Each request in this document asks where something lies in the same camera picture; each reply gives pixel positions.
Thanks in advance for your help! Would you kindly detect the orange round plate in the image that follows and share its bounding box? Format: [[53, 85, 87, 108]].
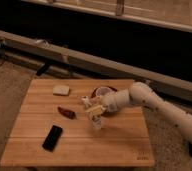
[[91, 86, 117, 98]]

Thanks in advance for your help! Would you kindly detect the black remote phone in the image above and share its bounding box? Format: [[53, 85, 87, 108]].
[[42, 125, 63, 151]]

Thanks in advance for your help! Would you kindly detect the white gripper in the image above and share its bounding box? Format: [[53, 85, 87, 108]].
[[86, 93, 117, 116]]

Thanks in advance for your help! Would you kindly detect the dark red chili pepper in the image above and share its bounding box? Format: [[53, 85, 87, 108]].
[[58, 107, 76, 119]]

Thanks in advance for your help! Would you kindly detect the white plastic cup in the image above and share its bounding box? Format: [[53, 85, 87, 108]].
[[95, 86, 111, 96]]

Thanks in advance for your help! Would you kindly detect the wooden low table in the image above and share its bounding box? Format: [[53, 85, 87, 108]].
[[0, 79, 154, 167]]

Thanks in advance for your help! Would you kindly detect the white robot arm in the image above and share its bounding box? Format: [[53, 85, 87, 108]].
[[86, 82, 192, 144]]

